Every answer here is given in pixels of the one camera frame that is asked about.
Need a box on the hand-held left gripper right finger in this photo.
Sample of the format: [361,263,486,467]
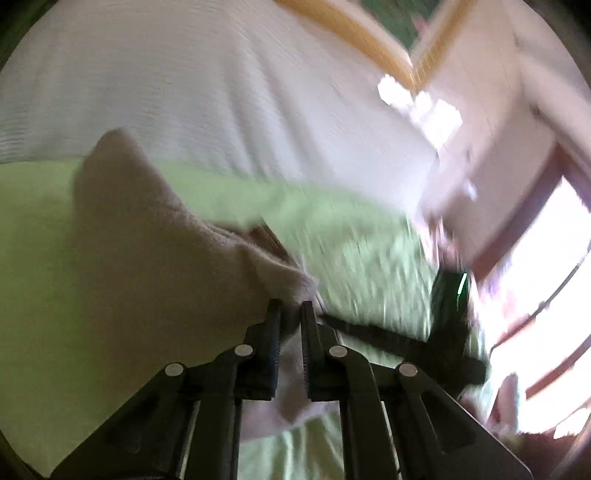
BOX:
[300,300,534,480]

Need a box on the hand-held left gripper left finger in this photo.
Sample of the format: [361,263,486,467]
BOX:
[51,299,282,480]

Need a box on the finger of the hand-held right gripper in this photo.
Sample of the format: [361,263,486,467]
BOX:
[320,314,432,365]

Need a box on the beige towel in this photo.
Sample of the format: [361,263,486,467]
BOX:
[69,128,324,441]

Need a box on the green bed sheet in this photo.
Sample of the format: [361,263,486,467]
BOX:
[0,157,490,478]

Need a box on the white striped quilt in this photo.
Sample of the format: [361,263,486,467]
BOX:
[0,0,439,227]

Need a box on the framed floral painting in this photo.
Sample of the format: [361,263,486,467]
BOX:
[277,0,476,90]

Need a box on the red-brown window frame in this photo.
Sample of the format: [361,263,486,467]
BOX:
[462,143,591,439]

